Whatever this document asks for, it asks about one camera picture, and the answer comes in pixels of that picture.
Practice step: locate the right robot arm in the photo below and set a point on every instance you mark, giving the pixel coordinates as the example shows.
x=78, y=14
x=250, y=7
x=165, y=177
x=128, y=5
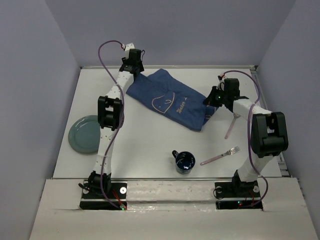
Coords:
x=266, y=133

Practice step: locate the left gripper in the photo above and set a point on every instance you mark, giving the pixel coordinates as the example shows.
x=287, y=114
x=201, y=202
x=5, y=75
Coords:
x=140, y=66

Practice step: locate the dark blue mug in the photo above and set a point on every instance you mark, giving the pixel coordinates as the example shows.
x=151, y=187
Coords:
x=184, y=161

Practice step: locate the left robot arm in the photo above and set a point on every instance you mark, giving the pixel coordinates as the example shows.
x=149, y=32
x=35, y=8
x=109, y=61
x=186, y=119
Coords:
x=110, y=116

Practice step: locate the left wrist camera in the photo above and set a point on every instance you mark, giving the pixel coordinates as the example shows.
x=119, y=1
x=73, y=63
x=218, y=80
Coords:
x=127, y=47

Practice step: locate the blue cloth placemat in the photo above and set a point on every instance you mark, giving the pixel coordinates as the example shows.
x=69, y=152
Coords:
x=167, y=96

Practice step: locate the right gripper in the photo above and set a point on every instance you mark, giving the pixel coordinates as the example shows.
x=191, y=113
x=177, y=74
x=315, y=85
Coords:
x=210, y=100

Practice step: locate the fork with pink handle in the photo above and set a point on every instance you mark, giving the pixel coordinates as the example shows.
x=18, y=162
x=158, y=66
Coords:
x=231, y=151

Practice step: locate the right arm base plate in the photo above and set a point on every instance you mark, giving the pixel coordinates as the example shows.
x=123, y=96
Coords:
x=230, y=197

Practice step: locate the spoon with pink handle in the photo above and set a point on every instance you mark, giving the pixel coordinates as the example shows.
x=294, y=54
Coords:
x=235, y=117

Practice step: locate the teal plate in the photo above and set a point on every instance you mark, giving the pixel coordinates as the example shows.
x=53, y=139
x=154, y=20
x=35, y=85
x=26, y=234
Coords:
x=84, y=135

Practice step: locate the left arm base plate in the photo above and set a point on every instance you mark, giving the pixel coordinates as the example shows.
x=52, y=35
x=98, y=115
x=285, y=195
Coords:
x=95, y=200

